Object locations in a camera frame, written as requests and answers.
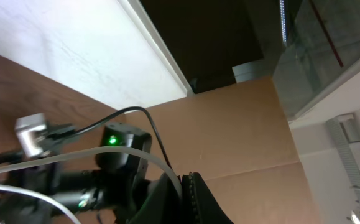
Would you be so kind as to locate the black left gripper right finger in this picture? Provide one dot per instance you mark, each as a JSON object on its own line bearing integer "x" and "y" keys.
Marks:
{"x": 198, "y": 203}

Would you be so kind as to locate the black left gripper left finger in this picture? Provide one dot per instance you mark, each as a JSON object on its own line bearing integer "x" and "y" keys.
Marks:
{"x": 161, "y": 206}

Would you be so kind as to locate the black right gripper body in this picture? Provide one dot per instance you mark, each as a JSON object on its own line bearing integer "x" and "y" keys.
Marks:
{"x": 78, "y": 191}

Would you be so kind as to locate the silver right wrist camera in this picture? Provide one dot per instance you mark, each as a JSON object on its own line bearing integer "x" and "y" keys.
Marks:
{"x": 30, "y": 131}

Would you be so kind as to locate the brown cardboard box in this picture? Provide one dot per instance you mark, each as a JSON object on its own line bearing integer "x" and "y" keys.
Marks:
{"x": 237, "y": 137}

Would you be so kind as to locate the white panel board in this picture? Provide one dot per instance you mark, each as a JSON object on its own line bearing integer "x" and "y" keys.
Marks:
{"x": 99, "y": 48}

